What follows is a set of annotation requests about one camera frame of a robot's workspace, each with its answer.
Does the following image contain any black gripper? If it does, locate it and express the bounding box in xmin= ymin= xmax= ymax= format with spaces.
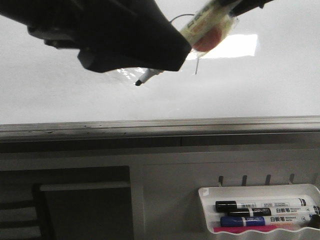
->
xmin=0 ymin=0 xmax=191 ymax=73

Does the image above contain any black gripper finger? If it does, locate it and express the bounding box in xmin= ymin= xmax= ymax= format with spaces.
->
xmin=231 ymin=0 xmax=272 ymax=16

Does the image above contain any taped black whiteboard marker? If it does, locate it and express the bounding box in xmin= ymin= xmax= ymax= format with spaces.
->
xmin=135 ymin=0 xmax=240 ymax=86

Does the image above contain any white whiteboard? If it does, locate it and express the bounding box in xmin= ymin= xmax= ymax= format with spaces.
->
xmin=0 ymin=0 xmax=320 ymax=141

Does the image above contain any dark chair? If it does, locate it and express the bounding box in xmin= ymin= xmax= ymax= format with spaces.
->
xmin=0 ymin=166 xmax=134 ymax=240

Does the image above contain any white plastic marker tray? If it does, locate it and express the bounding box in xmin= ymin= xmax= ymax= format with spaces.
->
xmin=197 ymin=183 xmax=320 ymax=240

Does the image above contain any black capped marker top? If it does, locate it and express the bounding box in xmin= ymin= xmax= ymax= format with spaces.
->
xmin=215 ymin=197 xmax=315 ymax=213

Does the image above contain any black capped marker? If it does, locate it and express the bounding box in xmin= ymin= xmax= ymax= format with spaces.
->
xmin=215 ymin=197 xmax=315 ymax=213
xmin=227 ymin=205 xmax=320 ymax=217

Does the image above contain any black capped marker middle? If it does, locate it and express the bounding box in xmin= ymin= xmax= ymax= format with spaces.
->
xmin=227 ymin=205 xmax=320 ymax=217

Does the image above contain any blue capped marker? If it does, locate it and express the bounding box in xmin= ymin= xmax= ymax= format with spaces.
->
xmin=220 ymin=214 xmax=312 ymax=227

